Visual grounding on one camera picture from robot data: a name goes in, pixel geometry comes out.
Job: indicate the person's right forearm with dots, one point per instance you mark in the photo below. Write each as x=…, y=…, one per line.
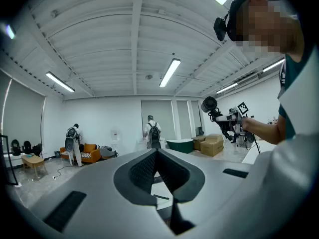
x=266, y=132

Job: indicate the white water dispenser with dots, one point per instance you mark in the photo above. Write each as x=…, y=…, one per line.
x=114, y=134

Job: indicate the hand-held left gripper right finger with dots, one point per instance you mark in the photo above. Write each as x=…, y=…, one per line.
x=179, y=175

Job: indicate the grey roller blind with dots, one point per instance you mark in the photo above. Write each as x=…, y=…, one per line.
x=157, y=113
x=197, y=116
x=184, y=119
x=22, y=113

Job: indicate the black glass cabinet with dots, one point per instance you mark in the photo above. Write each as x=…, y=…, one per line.
x=3, y=148

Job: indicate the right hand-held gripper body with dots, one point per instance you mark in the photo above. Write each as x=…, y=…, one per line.
x=235, y=123

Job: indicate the orange sofa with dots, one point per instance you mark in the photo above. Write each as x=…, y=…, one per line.
x=89, y=153

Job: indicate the large cardboard box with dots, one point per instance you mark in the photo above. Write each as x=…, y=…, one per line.
x=211, y=146

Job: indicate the black head-worn camera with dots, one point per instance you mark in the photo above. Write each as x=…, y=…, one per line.
x=220, y=29

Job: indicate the black white patterned bag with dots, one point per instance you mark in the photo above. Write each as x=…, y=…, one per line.
x=106, y=147

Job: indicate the small cardboard box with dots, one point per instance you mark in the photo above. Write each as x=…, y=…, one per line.
x=198, y=142

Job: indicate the grey chair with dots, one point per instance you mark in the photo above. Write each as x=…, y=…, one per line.
x=107, y=153

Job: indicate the black backpack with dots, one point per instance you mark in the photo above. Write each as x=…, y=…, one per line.
x=37, y=148
x=27, y=146
x=15, y=147

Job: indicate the green bathtub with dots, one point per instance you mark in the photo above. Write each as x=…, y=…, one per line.
x=180, y=146

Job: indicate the person's right hand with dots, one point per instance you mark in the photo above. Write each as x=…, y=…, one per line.
x=247, y=125

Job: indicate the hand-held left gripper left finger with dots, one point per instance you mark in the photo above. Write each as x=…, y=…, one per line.
x=139, y=175

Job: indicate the wooden coffee table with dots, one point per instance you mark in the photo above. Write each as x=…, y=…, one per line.
x=32, y=159

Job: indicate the person's dark shirt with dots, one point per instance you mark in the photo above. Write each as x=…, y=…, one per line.
x=294, y=71

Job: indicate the person's head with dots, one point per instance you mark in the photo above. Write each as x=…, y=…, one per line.
x=269, y=29

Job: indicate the small waste bin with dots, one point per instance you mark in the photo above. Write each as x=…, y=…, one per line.
x=57, y=154

